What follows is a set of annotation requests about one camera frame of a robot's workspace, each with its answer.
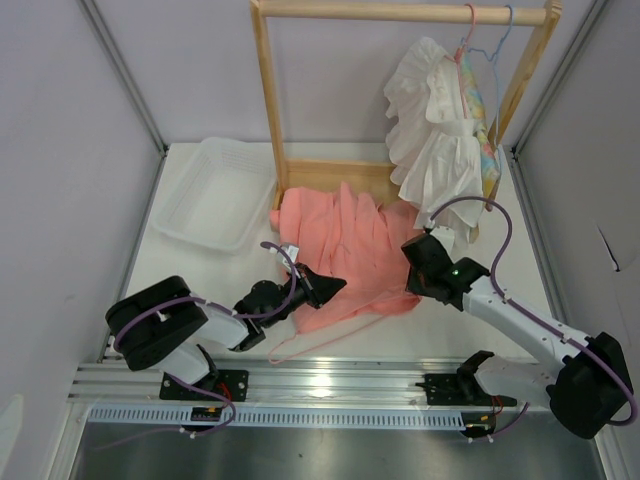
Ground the pink skirt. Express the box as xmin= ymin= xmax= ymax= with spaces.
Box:
xmin=270 ymin=183 xmax=420 ymax=334

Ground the wooden clothes rack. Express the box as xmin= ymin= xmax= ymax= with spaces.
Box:
xmin=250 ymin=1 xmax=562 ymax=223

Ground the pink hanger with white garment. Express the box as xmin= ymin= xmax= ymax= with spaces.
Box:
xmin=451 ymin=3 xmax=476 ymax=119

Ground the aluminium rail frame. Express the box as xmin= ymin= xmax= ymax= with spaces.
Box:
xmin=67 ymin=355 xmax=614 ymax=412

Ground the white ruffled garment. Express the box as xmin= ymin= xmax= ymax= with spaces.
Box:
xmin=383 ymin=37 xmax=483 ymax=229

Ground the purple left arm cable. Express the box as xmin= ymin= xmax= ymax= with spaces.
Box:
xmin=94 ymin=240 xmax=301 ymax=449

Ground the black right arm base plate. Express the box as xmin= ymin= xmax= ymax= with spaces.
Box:
xmin=415 ymin=373 xmax=517 ymax=407

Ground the white slotted cable duct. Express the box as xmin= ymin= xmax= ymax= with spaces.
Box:
xmin=88 ymin=404 xmax=466 ymax=431

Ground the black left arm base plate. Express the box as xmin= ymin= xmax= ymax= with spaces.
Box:
xmin=159 ymin=369 xmax=249 ymax=402

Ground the white plastic basket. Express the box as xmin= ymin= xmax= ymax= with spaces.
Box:
xmin=152 ymin=137 xmax=277 ymax=254

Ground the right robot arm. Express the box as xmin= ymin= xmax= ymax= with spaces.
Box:
xmin=401 ymin=231 xmax=639 ymax=439

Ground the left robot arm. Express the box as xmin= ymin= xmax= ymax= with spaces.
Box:
xmin=105 ymin=263 xmax=347 ymax=400

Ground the colourful floral garment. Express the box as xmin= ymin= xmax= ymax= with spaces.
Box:
xmin=462 ymin=52 xmax=501 ymax=199

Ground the pink wire hanger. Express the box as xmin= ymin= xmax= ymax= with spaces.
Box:
xmin=267 ymin=239 xmax=426 ymax=365

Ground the blue wire hanger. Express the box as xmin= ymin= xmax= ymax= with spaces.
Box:
xmin=467 ymin=4 xmax=515 ymax=147

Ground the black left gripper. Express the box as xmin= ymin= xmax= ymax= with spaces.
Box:
xmin=262 ymin=262 xmax=346 ymax=328

